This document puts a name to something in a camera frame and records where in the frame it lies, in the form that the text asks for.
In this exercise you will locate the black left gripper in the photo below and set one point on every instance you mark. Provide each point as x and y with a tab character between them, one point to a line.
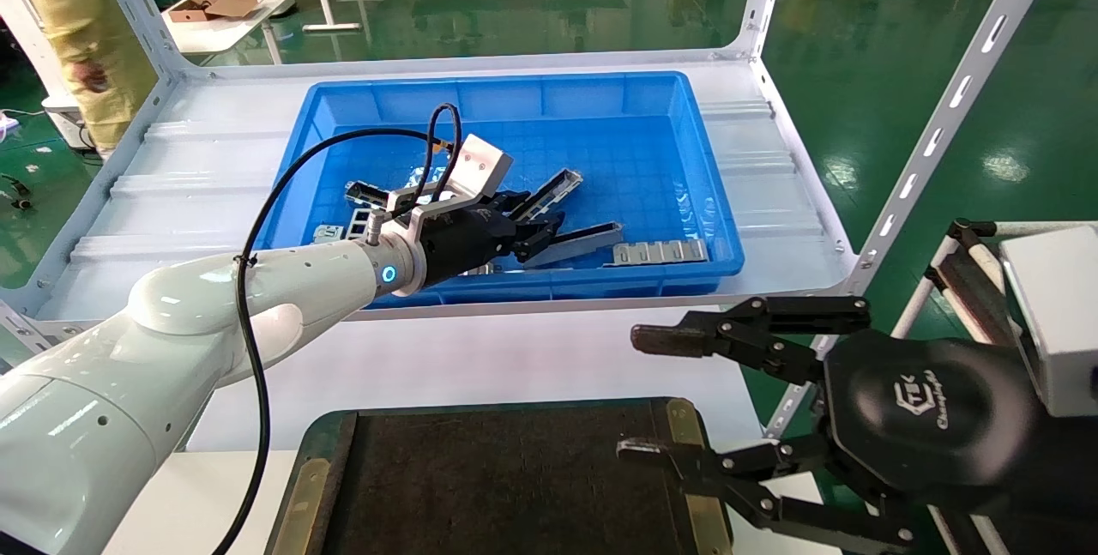
459	242

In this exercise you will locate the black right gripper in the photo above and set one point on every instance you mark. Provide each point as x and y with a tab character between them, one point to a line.
926	413

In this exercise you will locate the long metal channel housing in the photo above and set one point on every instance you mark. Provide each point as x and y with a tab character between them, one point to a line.
558	186
592	239
364	191

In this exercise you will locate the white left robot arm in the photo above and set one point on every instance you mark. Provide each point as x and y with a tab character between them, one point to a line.
171	349

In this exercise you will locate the black container with brass edges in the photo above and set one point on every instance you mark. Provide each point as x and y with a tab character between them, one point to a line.
515	478

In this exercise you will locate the clear crumpled plastic film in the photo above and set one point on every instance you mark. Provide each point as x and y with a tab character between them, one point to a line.
425	177

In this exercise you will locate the large blue plastic bin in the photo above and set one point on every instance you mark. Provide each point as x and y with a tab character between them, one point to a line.
618	152

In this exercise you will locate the white tube cart black pads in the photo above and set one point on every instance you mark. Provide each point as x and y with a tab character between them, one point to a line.
969	285

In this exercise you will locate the white metal shelf rack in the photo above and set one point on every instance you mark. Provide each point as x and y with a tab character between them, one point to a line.
944	119

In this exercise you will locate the low white table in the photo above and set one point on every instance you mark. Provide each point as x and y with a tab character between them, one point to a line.
232	33

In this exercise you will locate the open cardboard box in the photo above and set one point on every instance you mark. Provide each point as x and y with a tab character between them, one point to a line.
210	10

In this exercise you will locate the person in yellow coat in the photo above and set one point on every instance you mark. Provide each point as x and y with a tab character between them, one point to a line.
77	6

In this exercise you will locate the small black floor tool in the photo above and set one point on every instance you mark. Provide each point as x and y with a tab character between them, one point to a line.
19	199

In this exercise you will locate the white power strip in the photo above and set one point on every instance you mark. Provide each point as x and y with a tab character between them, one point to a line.
7	122

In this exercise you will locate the flat silver slotted bracket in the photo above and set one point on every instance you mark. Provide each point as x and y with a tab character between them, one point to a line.
480	268
660	252

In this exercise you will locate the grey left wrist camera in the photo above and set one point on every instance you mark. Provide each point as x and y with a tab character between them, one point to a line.
476	165

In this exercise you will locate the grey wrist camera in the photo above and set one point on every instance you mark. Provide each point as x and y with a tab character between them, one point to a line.
476	165
1055	315

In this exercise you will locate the silver stamped bracket plate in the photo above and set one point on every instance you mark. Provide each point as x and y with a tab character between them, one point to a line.
328	234

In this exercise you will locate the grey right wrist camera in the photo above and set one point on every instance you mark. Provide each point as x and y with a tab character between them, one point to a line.
1055	315

